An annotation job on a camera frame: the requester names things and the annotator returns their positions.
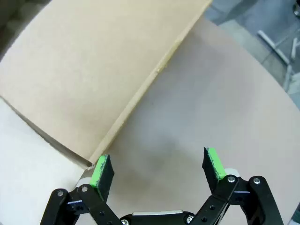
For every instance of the white padding sheet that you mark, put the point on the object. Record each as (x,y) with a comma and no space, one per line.
(28,168)

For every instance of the white metal stand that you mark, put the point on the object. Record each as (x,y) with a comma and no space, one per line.
(279,48)

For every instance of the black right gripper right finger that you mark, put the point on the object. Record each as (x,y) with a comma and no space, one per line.
(213,173)

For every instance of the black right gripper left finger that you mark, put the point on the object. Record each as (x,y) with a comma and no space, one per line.
(106,178)

